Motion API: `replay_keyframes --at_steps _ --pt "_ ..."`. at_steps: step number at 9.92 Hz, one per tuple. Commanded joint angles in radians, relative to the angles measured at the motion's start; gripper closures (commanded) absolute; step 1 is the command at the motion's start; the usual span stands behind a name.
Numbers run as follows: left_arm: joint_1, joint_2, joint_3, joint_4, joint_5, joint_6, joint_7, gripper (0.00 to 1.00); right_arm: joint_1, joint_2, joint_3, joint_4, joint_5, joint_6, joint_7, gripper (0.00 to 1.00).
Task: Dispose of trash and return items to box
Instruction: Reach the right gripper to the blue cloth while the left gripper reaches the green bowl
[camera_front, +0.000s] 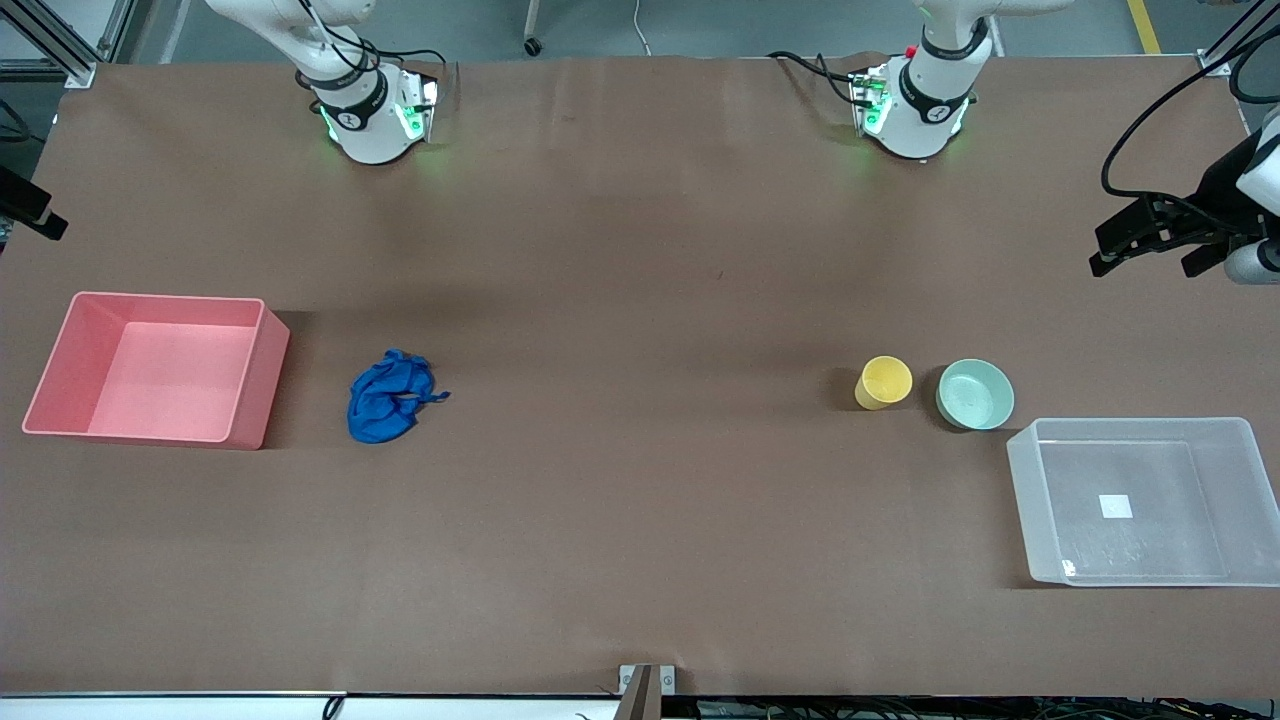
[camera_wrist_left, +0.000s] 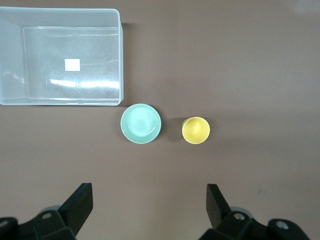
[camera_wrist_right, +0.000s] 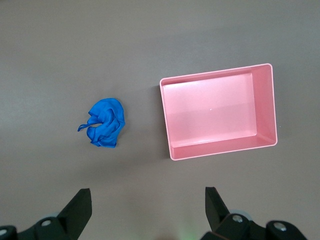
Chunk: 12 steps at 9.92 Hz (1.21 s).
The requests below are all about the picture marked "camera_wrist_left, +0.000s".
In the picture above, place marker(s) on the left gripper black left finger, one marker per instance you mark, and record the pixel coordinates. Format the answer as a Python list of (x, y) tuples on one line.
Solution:
[(75, 207)]

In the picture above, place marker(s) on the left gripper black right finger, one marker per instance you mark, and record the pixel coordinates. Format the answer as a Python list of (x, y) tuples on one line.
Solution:
[(220, 210)]

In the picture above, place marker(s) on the yellow plastic cup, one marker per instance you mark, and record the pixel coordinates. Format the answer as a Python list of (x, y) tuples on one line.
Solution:
[(195, 130)]

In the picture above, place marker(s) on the mint green bowl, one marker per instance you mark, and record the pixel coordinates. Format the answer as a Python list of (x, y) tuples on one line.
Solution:
[(140, 123)]

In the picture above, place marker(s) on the clear plastic storage box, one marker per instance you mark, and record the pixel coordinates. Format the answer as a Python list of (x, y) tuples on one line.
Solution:
[(75, 45)]

